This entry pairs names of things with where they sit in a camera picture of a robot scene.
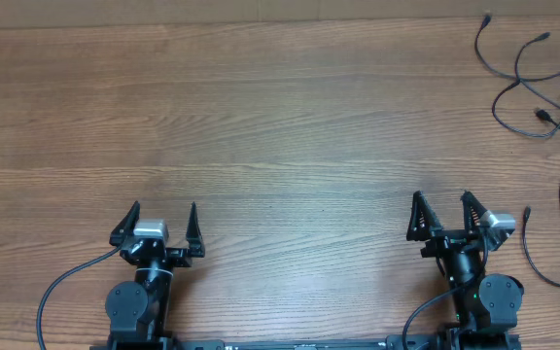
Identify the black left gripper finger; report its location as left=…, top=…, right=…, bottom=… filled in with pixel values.
left=109, top=201, right=140, bottom=246
left=186, top=202, right=205, bottom=258

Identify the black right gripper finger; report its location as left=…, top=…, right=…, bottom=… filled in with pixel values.
left=406, top=191, right=443, bottom=241
left=460, top=191, right=490, bottom=238

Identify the black cable with silver plug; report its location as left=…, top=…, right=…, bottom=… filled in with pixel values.
left=521, top=154, right=560, bottom=291

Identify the black USB-A cable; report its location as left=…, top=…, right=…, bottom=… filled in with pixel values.
left=491, top=62, right=560, bottom=150

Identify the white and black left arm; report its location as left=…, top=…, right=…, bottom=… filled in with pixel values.
left=92, top=202, right=205, bottom=350

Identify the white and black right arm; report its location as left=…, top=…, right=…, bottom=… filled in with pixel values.
left=401, top=191, right=524, bottom=349

